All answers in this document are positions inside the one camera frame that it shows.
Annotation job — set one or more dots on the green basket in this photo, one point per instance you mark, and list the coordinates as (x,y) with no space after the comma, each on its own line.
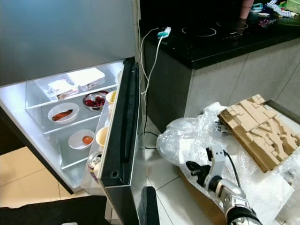
(293,4)

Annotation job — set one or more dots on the steel bowl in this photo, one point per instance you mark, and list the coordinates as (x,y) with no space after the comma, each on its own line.
(96,108)

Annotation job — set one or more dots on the white bottle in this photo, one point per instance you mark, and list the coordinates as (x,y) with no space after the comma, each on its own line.
(111,113)

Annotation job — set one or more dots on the pink cup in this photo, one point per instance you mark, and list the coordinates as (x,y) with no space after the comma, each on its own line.
(246,7)

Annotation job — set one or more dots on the white ceramic bowl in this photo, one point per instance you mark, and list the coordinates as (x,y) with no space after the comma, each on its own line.
(63,120)
(75,139)

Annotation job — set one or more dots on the silver fridge compartment door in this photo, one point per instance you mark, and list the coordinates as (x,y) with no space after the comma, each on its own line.
(124,140)

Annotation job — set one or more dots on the black kitchen counter top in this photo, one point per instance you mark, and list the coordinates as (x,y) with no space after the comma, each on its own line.
(215,47)

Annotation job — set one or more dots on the drink can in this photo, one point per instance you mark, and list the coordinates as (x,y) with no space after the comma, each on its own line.
(94,166)

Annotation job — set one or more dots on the silver freezer door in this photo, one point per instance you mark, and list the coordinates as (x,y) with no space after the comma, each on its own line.
(65,37)

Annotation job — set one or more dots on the glass fridge shelf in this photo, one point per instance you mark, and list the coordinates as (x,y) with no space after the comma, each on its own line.
(89,119)
(37,96)
(75,157)

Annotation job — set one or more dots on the blue white packet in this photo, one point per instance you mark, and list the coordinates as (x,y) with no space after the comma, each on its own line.
(276,7)

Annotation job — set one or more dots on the teal white charger plug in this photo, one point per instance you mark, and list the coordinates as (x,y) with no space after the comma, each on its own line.
(164,33)

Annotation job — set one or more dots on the small teal object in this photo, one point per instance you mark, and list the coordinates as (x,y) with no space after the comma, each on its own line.
(257,7)

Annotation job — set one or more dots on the brown sweet potato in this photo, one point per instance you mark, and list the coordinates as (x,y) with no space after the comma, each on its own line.
(62,115)

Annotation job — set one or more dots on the white food box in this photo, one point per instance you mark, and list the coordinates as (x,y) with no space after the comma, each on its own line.
(85,77)

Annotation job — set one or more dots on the yellow paper cup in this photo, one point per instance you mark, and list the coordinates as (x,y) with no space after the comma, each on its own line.
(103,138)
(111,97)

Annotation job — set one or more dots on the clear bubble wrap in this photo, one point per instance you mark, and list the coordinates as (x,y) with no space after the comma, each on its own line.
(187,140)

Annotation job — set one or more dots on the clear lidded food box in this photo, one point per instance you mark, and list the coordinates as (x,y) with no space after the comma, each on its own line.
(61,88)

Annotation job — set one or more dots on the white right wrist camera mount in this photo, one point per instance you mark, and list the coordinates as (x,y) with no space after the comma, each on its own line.
(217,157)

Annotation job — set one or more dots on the silver fridge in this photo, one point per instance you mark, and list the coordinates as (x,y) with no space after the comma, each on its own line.
(11,108)

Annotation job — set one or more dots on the orange brown onion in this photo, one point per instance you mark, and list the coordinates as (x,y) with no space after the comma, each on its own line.
(87,140)

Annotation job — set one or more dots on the grey counter cabinet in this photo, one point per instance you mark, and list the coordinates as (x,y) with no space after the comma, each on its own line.
(229,84)

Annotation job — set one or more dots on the red dried food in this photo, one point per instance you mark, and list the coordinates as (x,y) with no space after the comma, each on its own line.
(96,100)

